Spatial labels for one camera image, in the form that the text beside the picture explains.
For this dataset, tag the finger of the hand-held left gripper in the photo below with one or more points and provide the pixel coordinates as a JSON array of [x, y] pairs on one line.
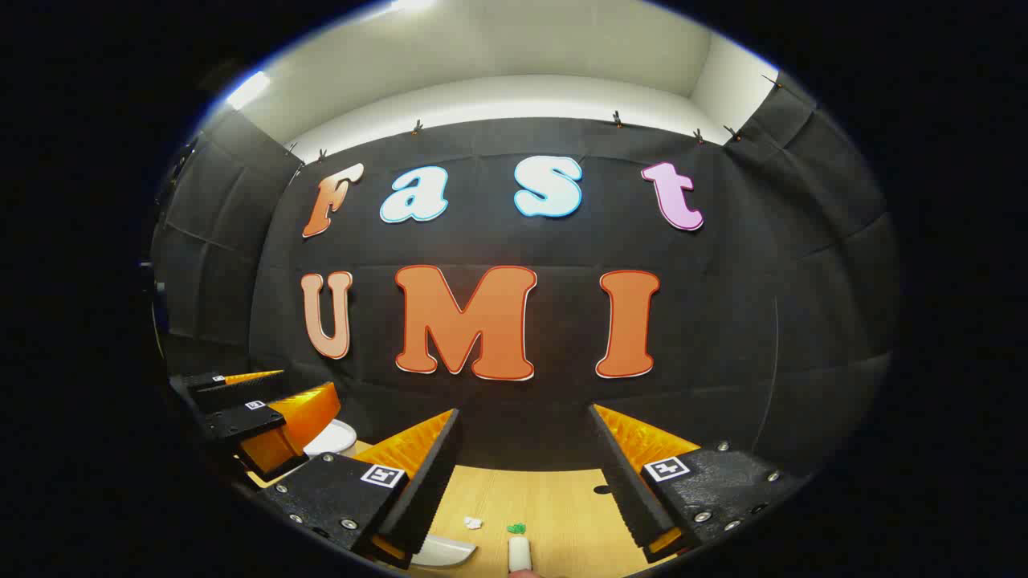
[[233, 389], [241, 421]]

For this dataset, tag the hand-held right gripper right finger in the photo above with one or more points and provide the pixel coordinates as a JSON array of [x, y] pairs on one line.
[[626, 482]]

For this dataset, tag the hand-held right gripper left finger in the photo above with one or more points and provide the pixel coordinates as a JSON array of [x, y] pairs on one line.
[[430, 482]]

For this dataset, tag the white dustpan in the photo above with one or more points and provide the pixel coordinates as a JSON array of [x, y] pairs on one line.
[[442, 552]]

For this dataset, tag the white garbage bin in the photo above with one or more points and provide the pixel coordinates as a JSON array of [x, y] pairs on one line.
[[337, 440]]

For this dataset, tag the small white broom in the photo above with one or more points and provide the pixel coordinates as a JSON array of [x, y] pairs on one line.
[[519, 552]]

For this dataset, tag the wooden desktop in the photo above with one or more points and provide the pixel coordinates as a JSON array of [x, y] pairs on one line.
[[554, 506]]

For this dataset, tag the ceiling light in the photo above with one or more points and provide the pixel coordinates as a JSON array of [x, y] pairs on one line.
[[411, 4], [249, 90]]

